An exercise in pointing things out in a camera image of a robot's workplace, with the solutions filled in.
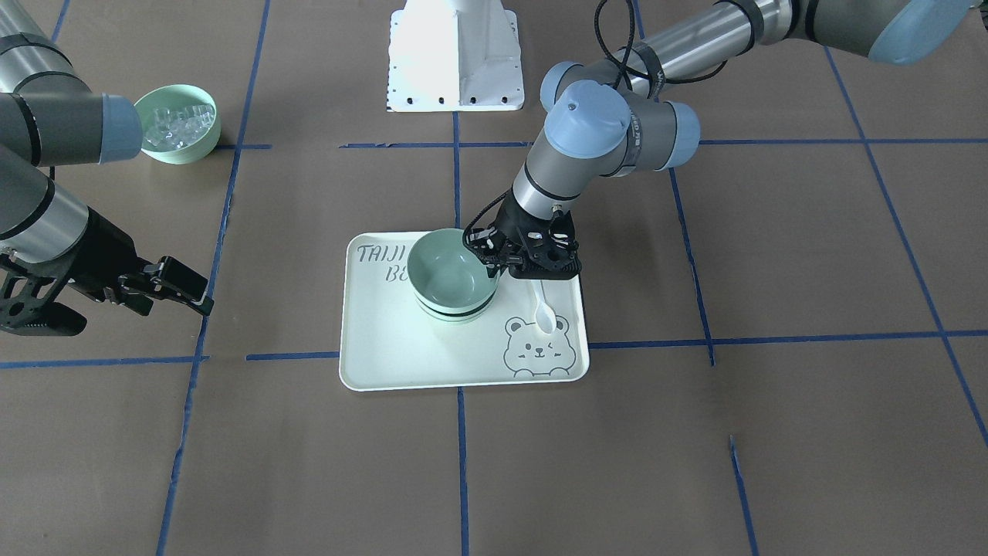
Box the cream bear print tray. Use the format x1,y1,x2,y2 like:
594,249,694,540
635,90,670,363
340,232,590,391

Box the white plastic spoon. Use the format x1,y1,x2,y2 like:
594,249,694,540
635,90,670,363
532,280,557,335

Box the green bowl with ice cubes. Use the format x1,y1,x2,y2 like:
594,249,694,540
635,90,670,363
135,84,222,164

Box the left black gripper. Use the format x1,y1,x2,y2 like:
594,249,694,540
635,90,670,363
462,192,582,280

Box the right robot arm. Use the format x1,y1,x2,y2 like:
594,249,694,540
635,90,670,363
1,1,153,337

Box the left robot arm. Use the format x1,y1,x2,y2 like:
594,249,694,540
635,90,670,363
462,1,970,280

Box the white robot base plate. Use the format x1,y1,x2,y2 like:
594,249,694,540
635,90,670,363
386,1,526,113

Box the green bowl on tray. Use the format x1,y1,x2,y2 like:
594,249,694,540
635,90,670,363
415,294,496,323

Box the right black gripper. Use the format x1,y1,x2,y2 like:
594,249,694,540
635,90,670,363
1,208,153,337

